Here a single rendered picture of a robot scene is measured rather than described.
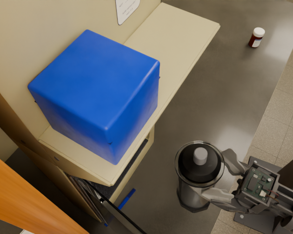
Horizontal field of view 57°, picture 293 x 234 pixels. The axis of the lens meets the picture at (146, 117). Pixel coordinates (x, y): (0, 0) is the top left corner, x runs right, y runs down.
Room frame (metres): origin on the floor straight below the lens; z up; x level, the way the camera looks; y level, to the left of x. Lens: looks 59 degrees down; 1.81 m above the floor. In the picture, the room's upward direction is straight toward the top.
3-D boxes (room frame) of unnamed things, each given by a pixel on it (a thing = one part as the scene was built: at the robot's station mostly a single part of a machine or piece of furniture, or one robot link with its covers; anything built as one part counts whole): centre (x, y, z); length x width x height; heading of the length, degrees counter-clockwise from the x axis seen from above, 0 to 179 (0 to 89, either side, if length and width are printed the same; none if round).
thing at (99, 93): (0.18, 0.05, 1.56); 0.10 x 0.10 x 0.09; 59
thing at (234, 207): (0.15, -0.18, 1.24); 0.09 x 0.05 x 0.02; 82
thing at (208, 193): (0.16, -0.13, 1.26); 0.09 x 0.03 x 0.06; 82
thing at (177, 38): (0.26, 0.01, 1.46); 0.32 x 0.11 x 0.10; 149
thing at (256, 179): (0.14, -0.24, 1.26); 0.12 x 0.08 x 0.09; 59
